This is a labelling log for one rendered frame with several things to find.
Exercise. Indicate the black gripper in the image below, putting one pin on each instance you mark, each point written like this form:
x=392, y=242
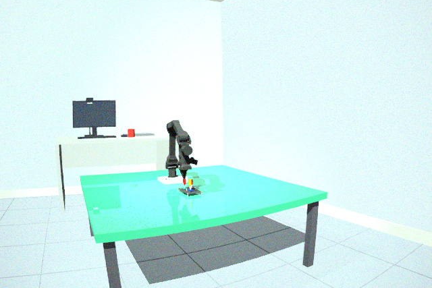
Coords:
x=184, y=166

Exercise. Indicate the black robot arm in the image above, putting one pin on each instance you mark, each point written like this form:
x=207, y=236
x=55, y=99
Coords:
x=177, y=133

